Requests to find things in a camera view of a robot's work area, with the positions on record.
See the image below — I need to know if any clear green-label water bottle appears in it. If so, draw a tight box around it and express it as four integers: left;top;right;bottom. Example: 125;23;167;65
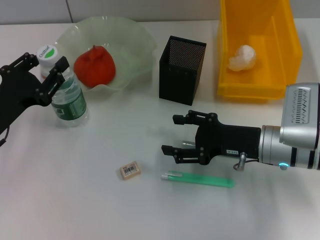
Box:
36;44;90;128

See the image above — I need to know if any yellow plastic bin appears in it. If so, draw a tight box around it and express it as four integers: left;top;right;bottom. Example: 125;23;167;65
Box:
216;0;304;104

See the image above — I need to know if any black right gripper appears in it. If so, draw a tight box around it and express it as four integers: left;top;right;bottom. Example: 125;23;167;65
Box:
161;109;261;166

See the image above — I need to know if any beige eraser with barcode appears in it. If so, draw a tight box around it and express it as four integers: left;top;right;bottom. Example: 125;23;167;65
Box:
118;160;141;180

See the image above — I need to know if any black mesh pen holder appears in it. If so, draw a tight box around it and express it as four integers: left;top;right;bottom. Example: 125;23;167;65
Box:
158;35;207;106

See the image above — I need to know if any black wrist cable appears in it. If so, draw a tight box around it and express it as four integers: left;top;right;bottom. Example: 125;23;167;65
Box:
0;126;11;148
232;158;261;171

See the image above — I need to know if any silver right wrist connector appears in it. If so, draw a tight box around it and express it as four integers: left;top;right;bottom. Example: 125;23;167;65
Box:
236;151;249;172

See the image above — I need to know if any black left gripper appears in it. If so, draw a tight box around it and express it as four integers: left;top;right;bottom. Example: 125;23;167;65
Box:
0;51;71;137

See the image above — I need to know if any white paper ball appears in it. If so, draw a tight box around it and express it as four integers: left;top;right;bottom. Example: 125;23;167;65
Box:
226;44;258;72

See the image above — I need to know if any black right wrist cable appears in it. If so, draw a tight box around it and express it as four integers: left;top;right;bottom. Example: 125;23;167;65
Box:
232;158;261;171

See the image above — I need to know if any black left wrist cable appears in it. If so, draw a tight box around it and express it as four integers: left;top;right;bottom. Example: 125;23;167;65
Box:
0;126;11;148

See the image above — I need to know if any green pen with white clip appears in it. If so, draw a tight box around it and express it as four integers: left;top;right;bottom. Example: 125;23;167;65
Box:
160;170;236;190

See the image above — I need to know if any green glass fruit plate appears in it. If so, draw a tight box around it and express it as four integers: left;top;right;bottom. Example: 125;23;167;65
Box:
53;15;158;93

